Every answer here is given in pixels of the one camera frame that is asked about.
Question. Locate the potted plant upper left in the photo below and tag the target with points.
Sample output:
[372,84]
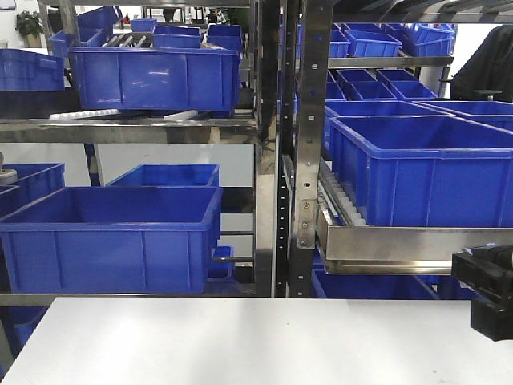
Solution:
[29,26]

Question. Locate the white roller track right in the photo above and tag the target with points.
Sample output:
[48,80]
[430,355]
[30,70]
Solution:
[344,198]

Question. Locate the large blue bin right shelf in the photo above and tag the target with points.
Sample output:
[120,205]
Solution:
[434,171]

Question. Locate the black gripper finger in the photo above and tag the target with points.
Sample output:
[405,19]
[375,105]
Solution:
[487,270]
[491,319]

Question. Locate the large blue bin lower left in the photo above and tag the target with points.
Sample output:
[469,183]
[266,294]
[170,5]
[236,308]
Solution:
[108,240]

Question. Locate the steel shelving rack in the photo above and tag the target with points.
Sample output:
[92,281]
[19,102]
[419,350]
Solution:
[257,128]
[347,249]

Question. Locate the steel shelving rack right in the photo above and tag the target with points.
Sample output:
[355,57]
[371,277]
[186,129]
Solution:
[347,249]

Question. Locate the steel shelving rack left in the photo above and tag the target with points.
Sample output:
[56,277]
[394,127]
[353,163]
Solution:
[257,128]

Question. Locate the blue bin far left edge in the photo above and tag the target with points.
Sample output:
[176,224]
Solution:
[24,183]

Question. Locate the blue bin behind right bin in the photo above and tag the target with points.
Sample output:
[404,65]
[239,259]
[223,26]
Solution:
[336,108]

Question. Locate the large blue bin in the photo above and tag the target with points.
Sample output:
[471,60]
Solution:
[108,240]
[127,78]

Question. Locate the blue bin behind lower left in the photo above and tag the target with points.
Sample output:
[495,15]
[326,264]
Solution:
[170,175]

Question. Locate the large blue bin upper left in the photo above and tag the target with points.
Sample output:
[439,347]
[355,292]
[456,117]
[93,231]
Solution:
[127,78]

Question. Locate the blue bin bottom right shelf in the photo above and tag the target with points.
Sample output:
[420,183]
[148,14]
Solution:
[381,287]

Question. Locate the blue crate far upper left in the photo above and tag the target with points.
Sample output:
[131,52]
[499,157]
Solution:
[30,71]

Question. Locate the small blue bin upper shelf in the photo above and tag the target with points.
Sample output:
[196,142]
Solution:
[371,44]

